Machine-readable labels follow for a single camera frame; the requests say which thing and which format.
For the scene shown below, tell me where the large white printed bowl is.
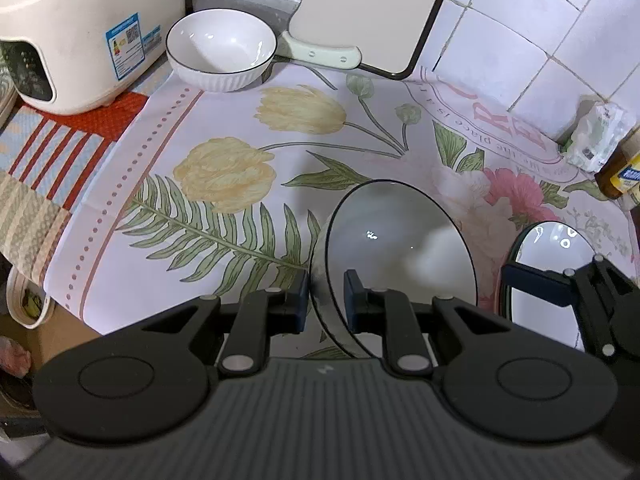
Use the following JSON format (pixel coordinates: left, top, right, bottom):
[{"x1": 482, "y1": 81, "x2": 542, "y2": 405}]
[{"x1": 495, "y1": 221, "x2": 598, "y2": 353}]

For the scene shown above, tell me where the white cutting board black edge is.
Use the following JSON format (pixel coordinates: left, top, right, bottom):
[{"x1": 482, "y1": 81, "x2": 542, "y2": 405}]
[{"x1": 227, "y1": 0, "x2": 461, "y2": 80}]

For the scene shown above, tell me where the white rice cooker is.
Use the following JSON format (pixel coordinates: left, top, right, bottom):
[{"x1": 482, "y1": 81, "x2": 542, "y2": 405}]
[{"x1": 0, "y1": 0, "x2": 188, "y2": 116}]

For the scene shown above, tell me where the white plastic packet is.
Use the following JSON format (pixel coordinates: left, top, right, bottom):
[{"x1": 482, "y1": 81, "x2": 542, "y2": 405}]
[{"x1": 565, "y1": 101, "x2": 637, "y2": 173}]

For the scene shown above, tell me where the oil bottle yellow label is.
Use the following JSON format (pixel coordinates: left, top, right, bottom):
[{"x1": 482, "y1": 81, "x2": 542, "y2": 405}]
[{"x1": 594, "y1": 127, "x2": 640, "y2": 201}]

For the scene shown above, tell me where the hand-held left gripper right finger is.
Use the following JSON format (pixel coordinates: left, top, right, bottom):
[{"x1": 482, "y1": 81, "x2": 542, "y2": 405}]
[{"x1": 344, "y1": 270, "x2": 516, "y2": 377}]

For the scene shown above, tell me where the floral tablecloth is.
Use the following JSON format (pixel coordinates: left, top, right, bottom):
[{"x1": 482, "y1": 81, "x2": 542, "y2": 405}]
[{"x1": 42, "y1": 57, "x2": 640, "y2": 361}]

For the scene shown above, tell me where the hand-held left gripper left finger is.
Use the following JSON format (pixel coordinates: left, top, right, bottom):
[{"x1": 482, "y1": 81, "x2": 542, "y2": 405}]
[{"x1": 125, "y1": 271, "x2": 309, "y2": 378}]

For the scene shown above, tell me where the striped woven mat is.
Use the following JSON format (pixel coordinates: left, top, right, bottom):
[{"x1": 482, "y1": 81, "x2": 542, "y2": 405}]
[{"x1": 0, "y1": 90, "x2": 151, "y2": 266}]

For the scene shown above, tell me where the white plastic basket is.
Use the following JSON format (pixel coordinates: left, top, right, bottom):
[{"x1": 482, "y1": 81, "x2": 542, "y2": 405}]
[{"x1": 6, "y1": 265, "x2": 51, "y2": 330}]

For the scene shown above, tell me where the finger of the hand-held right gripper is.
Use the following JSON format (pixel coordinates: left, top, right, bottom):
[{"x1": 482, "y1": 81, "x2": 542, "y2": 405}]
[{"x1": 501, "y1": 255, "x2": 640, "y2": 361}]

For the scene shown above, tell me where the cardboard box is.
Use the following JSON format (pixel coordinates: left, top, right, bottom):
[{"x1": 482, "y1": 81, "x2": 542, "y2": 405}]
[{"x1": 0, "y1": 305, "x2": 101, "y2": 376}]

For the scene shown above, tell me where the white ribbed bowl black rim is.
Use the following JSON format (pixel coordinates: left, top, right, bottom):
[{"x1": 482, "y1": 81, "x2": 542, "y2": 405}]
[
  {"x1": 309, "y1": 180, "x2": 478, "y2": 359},
  {"x1": 166, "y1": 8, "x2": 278, "y2": 93}
]

